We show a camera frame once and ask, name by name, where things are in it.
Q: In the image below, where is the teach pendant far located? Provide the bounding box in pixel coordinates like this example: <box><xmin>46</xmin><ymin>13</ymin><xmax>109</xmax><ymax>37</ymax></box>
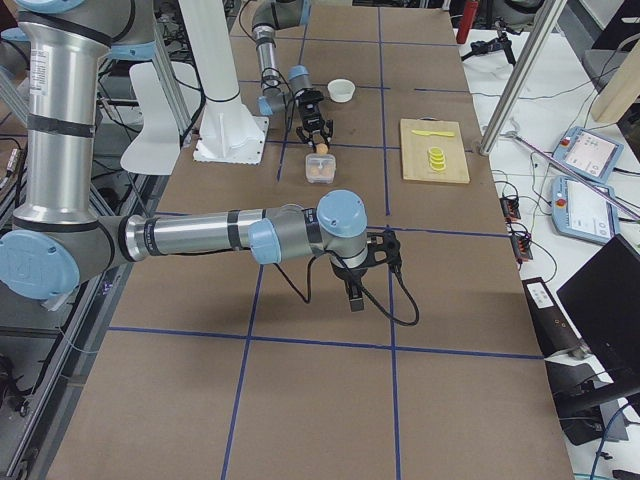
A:
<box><xmin>552</xmin><ymin>127</ymin><xmax>624</xmax><ymax>184</ymax></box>

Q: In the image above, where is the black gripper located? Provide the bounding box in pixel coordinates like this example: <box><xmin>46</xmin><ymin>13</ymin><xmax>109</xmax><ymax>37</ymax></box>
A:
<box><xmin>296</xmin><ymin>102</ymin><xmax>334</xmax><ymax>147</ymax></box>

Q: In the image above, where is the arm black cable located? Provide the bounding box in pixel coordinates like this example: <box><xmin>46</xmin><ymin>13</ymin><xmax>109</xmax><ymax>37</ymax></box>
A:
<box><xmin>259</xmin><ymin>239</ymin><xmax>420</xmax><ymax>327</ymax></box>

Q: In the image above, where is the yellow plastic knife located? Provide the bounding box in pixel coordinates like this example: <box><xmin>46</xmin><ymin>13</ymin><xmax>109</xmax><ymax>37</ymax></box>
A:
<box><xmin>411</xmin><ymin>129</ymin><xmax>456</xmax><ymax>138</ymax></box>

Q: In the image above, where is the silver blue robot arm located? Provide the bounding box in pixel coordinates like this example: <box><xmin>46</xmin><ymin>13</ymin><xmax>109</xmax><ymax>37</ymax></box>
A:
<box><xmin>252</xmin><ymin>1</ymin><xmax>333</xmax><ymax>154</ymax></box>
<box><xmin>1</xmin><ymin>1</ymin><xmax>374</xmax><ymax>311</ymax></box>

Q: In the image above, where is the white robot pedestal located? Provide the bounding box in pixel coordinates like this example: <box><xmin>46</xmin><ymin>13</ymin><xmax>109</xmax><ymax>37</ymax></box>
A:
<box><xmin>179</xmin><ymin>0</ymin><xmax>268</xmax><ymax>165</ymax></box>

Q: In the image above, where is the teach pendant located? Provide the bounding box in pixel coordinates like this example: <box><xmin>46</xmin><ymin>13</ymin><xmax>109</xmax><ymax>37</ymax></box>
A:
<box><xmin>552</xmin><ymin>127</ymin><xmax>624</xmax><ymax>184</ymax></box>
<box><xmin>551</xmin><ymin>176</ymin><xmax>620</xmax><ymax>245</ymax></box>

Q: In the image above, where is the bamboo cutting board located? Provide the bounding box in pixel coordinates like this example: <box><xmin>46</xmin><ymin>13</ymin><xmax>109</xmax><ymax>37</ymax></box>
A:
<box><xmin>400</xmin><ymin>119</ymin><xmax>470</xmax><ymax>184</ymax></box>

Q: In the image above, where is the clear plastic egg box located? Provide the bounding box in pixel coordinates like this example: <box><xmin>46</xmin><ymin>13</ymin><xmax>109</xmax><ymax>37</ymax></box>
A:
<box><xmin>305</xmin><ymin>153</ymin><xmax>336</xmax><ymax>184</ymax></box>

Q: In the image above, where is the black laptop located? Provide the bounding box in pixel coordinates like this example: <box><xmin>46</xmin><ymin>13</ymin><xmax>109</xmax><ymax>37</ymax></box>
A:
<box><xmin>557</xmin><ymin>234</ymin><xmax>639</xmax><ymax>375</ymax></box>

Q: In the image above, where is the teach pendant near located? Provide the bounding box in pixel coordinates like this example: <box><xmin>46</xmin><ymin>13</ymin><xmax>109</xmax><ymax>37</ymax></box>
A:
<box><xmin>551</xmin><ymin>176</ymin><xmax>620</xmax><ymax>245</ymax></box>

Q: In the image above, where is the black box with label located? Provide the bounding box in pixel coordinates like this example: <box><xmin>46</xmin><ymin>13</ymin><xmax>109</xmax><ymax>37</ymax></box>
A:
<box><xmin>522</xmin><ymin>277</ymin><xmax>590</xmax><ymax>360</ymax></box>

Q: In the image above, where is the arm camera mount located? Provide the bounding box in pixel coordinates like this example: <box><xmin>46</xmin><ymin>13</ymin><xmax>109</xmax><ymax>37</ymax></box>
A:
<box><xmin>365</xmin><ymin>229</ymin><xmax>402</xmax><ymax>274</ymax></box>

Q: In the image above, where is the orange black terminal strip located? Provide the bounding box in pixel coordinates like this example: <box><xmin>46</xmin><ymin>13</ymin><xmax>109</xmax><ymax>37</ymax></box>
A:
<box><xmin>499</xmin><ymin>195</ymin><xmax>533</xmax><ymax>265</ymax></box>

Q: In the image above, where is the black tripod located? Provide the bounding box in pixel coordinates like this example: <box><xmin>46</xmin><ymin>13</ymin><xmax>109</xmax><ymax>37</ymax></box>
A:
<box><xmin>461</xmin><ymin>18</ymin><xmax>521</xmax><ymax>66</ymax></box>

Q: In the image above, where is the aluminium frame post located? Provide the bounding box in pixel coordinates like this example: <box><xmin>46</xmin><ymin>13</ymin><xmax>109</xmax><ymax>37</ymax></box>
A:
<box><xmin>479</xmin><ymin>0</ymin><xmax>567</xmax><ymax>156</ymax></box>

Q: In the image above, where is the white curved chair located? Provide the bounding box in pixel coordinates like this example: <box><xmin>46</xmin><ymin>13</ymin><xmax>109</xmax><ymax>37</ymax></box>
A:
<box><xmin>121</xmin><ymin>62</ymin><xmax>180</xmax><ymax>176</ymax></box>

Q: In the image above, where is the white bowl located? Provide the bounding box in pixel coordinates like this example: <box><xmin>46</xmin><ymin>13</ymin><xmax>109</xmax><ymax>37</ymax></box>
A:
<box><xmin>327</xmin><ymin>78</ymin><xmax>356</xmax><ymax>103</ymax></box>

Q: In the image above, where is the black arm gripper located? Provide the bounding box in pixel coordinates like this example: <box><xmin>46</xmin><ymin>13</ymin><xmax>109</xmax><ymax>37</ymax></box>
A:
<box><xmin>329</xmin><ymin>250</ymin><xmax>370</xmax><ymax>311</ymax></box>

